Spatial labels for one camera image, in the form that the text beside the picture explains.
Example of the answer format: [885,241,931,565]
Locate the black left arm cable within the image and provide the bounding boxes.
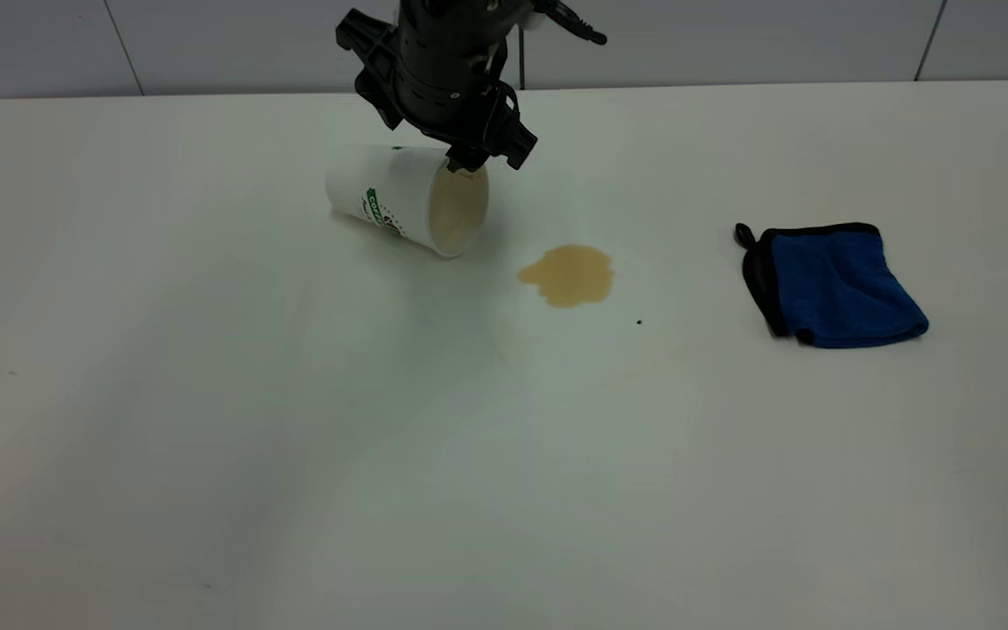
[544,0,608,46]

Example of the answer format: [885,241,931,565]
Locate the white paper coffee cup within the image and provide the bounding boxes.
[325,144,491,259]

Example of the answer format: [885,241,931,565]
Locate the blue microfibre cloth black trim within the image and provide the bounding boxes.
[734,222,930,350]

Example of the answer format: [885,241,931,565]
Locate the brown coffee spill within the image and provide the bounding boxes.
[518,244,616,309]

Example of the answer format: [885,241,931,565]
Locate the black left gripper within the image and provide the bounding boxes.
[335,9,539,174]

